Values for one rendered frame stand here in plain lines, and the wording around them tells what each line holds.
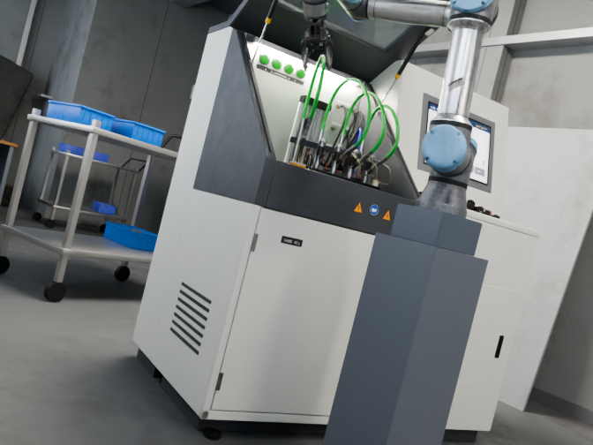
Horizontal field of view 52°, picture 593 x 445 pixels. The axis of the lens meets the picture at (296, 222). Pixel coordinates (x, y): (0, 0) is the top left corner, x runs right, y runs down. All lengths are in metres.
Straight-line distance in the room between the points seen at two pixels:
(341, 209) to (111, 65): 6.32
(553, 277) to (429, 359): 2.32
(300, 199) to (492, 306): 1.07
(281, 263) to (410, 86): 1.08
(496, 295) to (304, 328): 0.94
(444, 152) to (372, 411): 0.74
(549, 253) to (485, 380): 1.43
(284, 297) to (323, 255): 0.20
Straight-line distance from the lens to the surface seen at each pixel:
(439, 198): 1.80
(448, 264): 1.74
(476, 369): 2.79
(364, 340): 1.83
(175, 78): 8.53
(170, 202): 2.72
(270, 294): 2.07
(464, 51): 1.77
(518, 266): 2.82
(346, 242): 2.19
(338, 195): 2.14
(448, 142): 1.68
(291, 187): 2.04
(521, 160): 4.44
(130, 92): 8.29
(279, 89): 2.63
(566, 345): 4.30
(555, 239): 4.09
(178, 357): 2.34
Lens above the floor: 0.80
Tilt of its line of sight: 1 degrees down
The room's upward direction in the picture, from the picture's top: 14 degrees clockwise
